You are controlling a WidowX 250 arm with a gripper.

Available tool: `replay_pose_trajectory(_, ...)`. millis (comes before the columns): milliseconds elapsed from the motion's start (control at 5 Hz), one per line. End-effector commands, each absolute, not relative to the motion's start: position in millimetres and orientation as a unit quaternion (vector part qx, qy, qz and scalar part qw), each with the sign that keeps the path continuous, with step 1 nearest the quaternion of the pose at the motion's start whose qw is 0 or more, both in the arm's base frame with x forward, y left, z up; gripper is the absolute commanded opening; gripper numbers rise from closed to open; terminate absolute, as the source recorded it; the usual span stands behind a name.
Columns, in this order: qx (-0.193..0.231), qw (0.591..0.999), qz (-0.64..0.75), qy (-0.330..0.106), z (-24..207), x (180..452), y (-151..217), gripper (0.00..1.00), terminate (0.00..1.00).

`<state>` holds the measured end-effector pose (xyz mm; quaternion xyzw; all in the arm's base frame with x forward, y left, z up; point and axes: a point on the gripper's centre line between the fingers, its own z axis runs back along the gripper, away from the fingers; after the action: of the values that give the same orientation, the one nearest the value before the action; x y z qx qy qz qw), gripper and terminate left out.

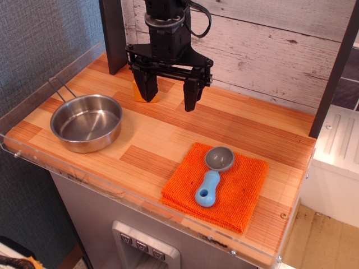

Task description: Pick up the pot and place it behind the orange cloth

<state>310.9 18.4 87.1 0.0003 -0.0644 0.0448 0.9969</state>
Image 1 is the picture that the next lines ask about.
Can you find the grey toy fridge front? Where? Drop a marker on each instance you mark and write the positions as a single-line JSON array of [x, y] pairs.
[[93, 215]]

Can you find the silver dispenser button panel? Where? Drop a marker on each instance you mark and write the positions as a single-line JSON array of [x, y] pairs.
[[138, 250]]

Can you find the dark right vertical post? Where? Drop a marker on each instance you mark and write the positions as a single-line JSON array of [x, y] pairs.
[[335, 75]]

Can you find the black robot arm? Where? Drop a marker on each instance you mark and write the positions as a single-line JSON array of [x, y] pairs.
[[169, 15]]

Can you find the dark left vertical post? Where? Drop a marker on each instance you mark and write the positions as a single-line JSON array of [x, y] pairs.
[[114, 34]]

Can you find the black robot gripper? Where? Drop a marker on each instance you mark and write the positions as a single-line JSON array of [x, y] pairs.
[[170, 55]]

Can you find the clear acrylic table guard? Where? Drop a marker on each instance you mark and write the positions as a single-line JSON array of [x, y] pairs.
[[153, 142]]

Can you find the yellow cheese wedge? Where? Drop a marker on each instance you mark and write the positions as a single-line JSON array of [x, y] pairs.
[[137, 95]]

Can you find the white radiator cabinet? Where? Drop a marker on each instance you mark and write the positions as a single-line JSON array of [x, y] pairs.
[[331, 183]]

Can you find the dark vertical post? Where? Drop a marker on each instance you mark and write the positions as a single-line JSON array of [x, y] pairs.
[[335, 75], [114, 34]]

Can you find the orange folded cloth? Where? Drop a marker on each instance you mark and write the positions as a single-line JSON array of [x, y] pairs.
[[225, 198]]

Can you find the stainless steel pot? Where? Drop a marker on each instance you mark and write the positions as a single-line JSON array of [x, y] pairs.
[[87, 123]]

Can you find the blue and grey scoop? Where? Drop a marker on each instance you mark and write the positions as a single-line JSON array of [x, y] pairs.
[[218, 159]]

